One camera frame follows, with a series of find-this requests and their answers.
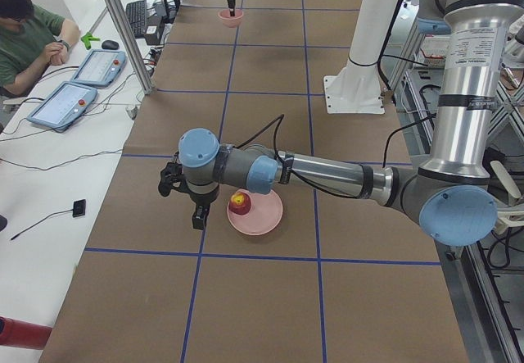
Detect pink bowl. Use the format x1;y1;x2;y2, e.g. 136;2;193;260
218;9;244;28

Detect red apple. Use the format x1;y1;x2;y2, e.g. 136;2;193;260
228;191;251;216

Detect pink plate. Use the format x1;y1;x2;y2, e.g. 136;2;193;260
227;189;283;236

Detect black keyboard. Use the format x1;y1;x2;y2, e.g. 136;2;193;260
125;0;147;39

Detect small black box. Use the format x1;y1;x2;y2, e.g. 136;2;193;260
72;199;87;218

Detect black computer mouse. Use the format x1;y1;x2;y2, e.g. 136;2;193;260
101;39;120;50

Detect green clamp tool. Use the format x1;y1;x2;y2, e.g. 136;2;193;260
80;32;101;50

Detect far blue teach pendant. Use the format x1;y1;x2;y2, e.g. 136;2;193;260
71;49;126;88

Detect blue teach pendant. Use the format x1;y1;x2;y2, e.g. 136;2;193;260
71;49;126;88
27;81;98;132

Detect near blue teach pendant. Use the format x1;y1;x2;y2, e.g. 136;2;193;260
27;81;98;132

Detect person in green shirt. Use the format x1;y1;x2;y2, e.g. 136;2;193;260
1;0;80;98

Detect red fire extinguisher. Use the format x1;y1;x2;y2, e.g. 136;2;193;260
0;317;52;350

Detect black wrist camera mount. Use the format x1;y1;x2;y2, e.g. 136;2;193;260
158;161;189;197

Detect aluminium frame post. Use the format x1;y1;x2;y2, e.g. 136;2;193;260
104;0;153;95

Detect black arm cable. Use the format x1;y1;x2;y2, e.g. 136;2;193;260
237;113;439;199

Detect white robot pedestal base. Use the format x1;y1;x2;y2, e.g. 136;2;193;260
323;0;400;114

